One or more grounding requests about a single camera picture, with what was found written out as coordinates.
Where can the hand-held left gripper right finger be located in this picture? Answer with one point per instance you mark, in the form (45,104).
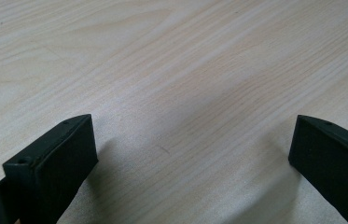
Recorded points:
(336,161)

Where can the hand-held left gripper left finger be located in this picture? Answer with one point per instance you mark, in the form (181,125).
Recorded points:
(53,168)

